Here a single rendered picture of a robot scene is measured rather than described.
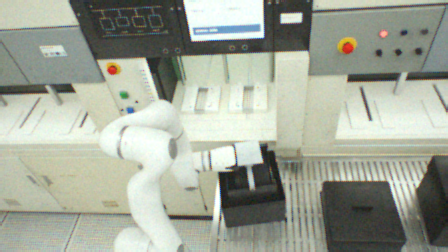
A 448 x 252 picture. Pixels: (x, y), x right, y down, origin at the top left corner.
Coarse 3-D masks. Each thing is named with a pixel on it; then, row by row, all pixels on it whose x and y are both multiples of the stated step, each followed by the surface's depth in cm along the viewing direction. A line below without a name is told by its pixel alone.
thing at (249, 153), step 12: (240, 144) 141; (252, 144) 140; (264, 144) 152; (240, 156) 137; (252, 156) 136; (264, 156) 157; (228, 180) 163; (252, 180) 137; (228, 192) 137; (240, 192) 137; (252, 192) 140; (264, 192) 141; (276, 192) 142; (240, 204) 146
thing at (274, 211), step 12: (276, 168) 158; (240, 180) 170; (276, 180) 164; (228, 204) 158; (252, 204) 142; (264, 204) 142; (276, 204) 142; (228, 216) 146; (240, 216) 147; (252, 216) 148; (264, 216) 149; (276, 216) 150
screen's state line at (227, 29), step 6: (252, 24) 125; (258, 24) 125; (198, 30) 129; (204, 30) 129; (210, 30) 129; (216, 30) 129; (222, 30) 128; (228, 30) 128; (234, 30) 128; (240, 30) 128; (246, 30) 128; (252, 30) 127; (258, 30) 127
